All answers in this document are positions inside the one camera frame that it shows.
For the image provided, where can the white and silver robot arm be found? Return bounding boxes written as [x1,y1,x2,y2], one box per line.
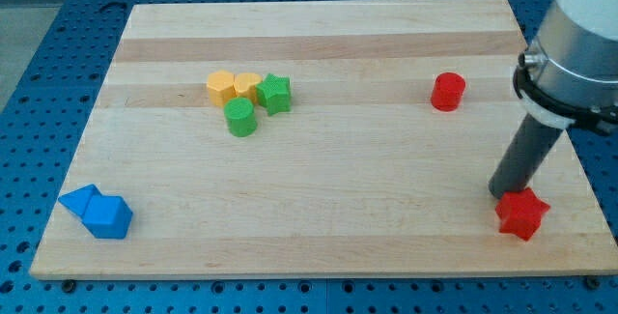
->
[513,0,617,135]

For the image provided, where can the wooden board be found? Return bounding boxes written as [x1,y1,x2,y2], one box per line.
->
[30,0,617,280]

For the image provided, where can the green star block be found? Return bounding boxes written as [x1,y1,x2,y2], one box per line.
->
[256,73,292,116]

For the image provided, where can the green cylinder block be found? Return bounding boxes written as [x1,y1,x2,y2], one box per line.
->
[223,97,257,137]

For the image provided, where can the yellow heart block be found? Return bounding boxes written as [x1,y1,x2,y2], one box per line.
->
[233,72,263,104]

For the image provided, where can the yellow hexagon block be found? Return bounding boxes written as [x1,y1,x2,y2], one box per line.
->
[207,70,237,107]

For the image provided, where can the red cylinder block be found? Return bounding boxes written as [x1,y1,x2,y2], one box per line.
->
[430,71,466,112]

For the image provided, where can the blue cube block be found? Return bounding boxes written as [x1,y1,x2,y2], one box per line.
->
[82,195,133,240]

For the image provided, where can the red star block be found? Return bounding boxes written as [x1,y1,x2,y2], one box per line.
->
[495,187,550,242]

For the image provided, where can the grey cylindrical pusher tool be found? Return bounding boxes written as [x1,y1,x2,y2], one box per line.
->
[488,114,563,199]

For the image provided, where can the blue triangle block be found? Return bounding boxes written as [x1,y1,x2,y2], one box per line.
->
[58,184,100,217]

